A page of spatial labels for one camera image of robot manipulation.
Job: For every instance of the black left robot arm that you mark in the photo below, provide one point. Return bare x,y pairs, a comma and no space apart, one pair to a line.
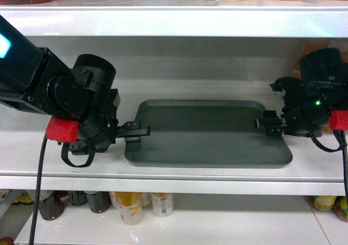
34,79

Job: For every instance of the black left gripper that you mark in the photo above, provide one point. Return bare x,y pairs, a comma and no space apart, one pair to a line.
99,129

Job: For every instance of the dark sauce bottle middle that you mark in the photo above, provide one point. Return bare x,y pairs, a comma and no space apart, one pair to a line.
77,198

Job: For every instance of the red right wrist block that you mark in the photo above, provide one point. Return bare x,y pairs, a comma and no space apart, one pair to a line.
338,120

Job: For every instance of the dark soy sauce bottle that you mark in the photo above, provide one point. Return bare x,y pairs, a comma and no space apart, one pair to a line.
50,205

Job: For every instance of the white label drink bottle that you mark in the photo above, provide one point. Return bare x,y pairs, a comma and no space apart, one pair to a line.
162,203

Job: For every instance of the dark sauce bottle right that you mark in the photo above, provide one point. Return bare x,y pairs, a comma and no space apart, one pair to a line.
99,201

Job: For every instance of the yellow drink bottle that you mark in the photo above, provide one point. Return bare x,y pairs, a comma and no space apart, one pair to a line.
130,207

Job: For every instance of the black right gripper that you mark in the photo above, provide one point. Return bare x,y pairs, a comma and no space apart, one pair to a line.
306,108

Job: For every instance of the white metal store shelf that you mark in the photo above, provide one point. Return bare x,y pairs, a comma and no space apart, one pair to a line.
192,49

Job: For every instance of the yellow green can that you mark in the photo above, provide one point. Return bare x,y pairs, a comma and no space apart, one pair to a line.
322,203

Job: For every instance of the red wrist block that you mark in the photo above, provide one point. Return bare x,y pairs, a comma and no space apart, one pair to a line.
61,130
338,120

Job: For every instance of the red left wrist block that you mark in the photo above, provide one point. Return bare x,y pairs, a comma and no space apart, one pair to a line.
61,130

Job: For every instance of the grey rectangular serving tray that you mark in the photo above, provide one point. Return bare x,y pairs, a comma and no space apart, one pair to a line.
206,133

